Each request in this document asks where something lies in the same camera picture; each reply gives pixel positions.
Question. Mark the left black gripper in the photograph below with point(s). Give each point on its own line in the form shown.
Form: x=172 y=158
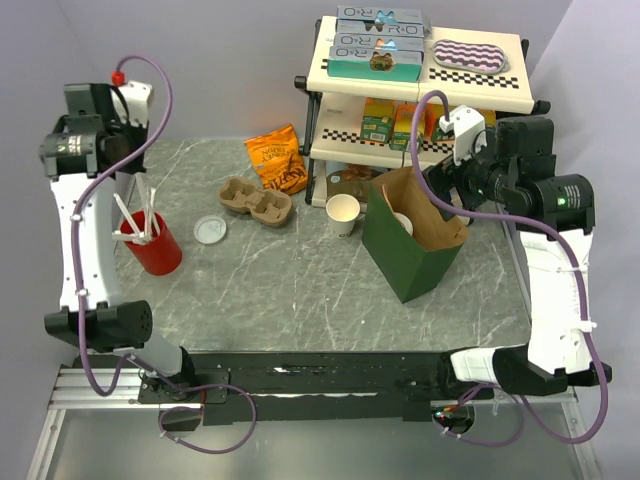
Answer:
x=134 y=165

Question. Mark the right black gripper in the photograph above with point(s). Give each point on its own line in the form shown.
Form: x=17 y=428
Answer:
x=439 y=179

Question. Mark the brown paper bag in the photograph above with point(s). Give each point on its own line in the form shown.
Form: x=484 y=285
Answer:
x=431 y=232

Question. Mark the white paper coffee cup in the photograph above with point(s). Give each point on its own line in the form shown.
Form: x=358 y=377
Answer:
x=405 y=222

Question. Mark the brown cardboard cup carrier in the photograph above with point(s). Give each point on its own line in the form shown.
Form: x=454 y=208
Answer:
x=385 y=194

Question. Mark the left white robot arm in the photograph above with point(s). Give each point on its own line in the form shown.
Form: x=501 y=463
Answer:
x=102 y=133

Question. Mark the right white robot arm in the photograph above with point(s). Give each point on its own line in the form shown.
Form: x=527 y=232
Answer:
x=513 y=165

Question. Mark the green juice carton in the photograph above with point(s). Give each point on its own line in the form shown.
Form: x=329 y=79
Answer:
x=489 y=117
x=377 y=120
x=433 y=129

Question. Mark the dark green paper bag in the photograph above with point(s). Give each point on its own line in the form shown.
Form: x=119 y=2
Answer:
x=411 y=272

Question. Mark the brown snack bag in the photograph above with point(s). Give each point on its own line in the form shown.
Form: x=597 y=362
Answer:
x=353 y=180

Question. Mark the cream three-tier shelf rack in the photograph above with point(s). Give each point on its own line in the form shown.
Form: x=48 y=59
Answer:
x=335 y=105

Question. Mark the red straw holder cup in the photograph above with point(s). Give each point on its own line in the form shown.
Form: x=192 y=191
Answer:
x=162 y=255

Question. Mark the purple wavy pattern pouch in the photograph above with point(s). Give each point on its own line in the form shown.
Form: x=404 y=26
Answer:
x=477 y=58

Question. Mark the teal front R&O box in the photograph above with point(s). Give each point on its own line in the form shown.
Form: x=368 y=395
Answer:
x=375 y=64

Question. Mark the orange kettle chips bag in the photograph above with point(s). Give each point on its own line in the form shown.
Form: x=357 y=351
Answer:
x=275 y=158

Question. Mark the grey back R&O box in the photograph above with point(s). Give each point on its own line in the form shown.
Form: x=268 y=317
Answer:
x=385 y=21

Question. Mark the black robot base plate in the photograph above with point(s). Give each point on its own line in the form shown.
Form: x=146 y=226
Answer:
x=222 y=388

